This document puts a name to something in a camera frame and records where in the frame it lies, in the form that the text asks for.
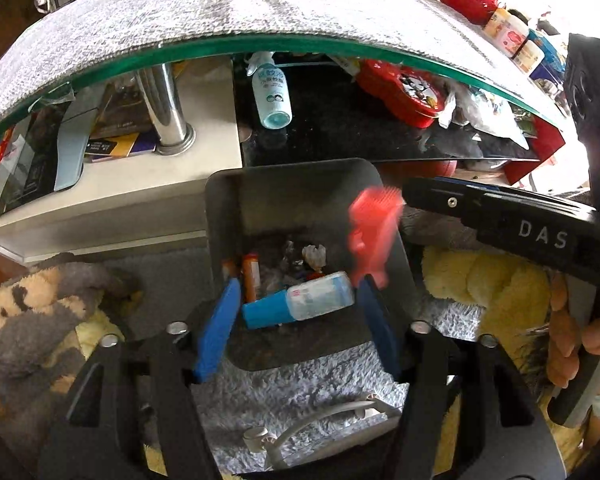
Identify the grey shaggy rug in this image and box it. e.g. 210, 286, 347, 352
195, 305, 481, 476

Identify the grey table mat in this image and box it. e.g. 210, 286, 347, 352
0, 0, 571, 133

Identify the chrome table leg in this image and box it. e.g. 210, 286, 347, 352
135, 62, 197, 156

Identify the red plastic piece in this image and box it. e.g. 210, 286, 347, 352
347, 186, 406, 288

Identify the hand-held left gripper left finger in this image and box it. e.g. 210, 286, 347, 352
40, 277, 243, 480

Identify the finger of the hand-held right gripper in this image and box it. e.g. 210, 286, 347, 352
404, 176, 487, 228

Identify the person's right hand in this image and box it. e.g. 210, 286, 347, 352
546, 272, 600, 391

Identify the light blue spray bottle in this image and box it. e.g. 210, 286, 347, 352
247, 51, 293, 130

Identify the red cardboard box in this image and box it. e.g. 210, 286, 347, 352
505, 120, 566, 186

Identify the blue tin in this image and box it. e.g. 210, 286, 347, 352
530, 30, 566, 77

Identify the brown grey fluffy blanket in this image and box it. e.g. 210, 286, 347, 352
0, 252, 146, 421

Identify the blue and white bottle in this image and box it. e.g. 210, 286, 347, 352
241, 271, 356, 331

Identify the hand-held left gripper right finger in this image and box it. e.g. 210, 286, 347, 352
357, 275, 566, 480

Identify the clear bag of packets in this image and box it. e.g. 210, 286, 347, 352
450, 85, 536, 147

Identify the yellow fluffy blanket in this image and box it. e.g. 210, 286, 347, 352
422, 245, 553, 341

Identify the black trash bin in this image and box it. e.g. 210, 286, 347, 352
204, 157, 418, 371

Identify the white cable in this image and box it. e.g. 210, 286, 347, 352
242, 394, 401, 466

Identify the orange bottle with red cap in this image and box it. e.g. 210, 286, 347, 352
241, 254, 261, 303

